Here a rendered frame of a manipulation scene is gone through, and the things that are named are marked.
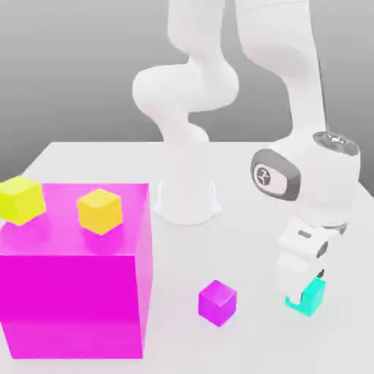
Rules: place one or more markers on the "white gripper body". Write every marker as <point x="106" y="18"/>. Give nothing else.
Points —
<point x="289" y="273"/>

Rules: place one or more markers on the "small teal cube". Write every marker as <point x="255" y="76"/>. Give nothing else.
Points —
<point x="312" y="298"/>

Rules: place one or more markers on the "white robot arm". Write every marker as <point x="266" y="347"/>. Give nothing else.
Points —
<point x="187" y="93"/>

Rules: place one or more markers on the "small purple cube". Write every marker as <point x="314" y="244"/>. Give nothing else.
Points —
<point x="217" y="302"/>

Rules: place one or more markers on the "small orange cube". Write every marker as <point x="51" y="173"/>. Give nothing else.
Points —
<point x="99" y="211"/>

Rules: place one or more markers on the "small yellow cube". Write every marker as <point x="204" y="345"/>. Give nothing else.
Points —
<point x="20" y="200"/>

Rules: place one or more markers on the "large magenta box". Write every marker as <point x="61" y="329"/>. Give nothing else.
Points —
<point x="73" y="292"/>

